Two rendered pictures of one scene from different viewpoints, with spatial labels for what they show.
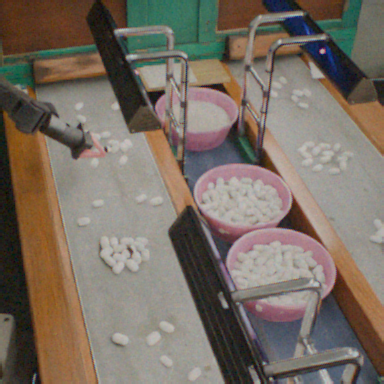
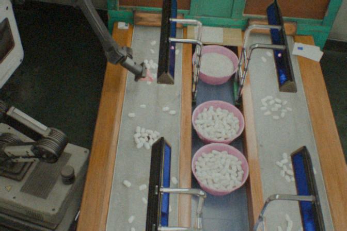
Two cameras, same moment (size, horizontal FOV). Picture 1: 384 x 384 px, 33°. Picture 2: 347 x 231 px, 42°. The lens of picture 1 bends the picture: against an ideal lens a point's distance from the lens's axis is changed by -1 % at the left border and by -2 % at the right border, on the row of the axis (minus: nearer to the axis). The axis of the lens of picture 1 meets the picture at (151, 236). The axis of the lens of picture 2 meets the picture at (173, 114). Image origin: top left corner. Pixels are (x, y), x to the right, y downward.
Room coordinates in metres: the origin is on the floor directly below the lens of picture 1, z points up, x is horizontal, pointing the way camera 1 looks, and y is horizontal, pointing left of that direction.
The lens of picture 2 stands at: (-0.10, -0.31, 2.50)
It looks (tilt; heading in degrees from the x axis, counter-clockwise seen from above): 50 degrees down; 11
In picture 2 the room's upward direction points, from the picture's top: 6 degrees clockwise
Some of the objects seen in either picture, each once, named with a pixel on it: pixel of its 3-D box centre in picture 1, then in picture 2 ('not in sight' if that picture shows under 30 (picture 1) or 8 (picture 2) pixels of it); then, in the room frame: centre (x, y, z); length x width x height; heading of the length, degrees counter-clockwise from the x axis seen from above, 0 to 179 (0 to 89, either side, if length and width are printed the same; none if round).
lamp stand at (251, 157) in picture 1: (280, 94); (257, 67); (1.69, -0.38, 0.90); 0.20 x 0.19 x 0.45; 14
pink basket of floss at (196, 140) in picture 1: (196, 120); (214, 66); (1.81, -0.15, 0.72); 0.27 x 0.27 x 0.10
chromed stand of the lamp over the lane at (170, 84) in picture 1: (148, 111); (182, 62); (1.60, 0.01, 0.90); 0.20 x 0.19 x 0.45; 14
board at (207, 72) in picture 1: (178, 75); (214, 35); (2.02, -0.09, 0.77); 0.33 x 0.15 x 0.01; 104
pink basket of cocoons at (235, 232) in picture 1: (241, 206); (217, 125); (1.39, -0.25, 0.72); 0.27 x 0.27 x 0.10
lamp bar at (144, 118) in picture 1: (118, 57); (168, 34); (1.58, 0.09, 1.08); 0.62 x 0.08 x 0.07; 14
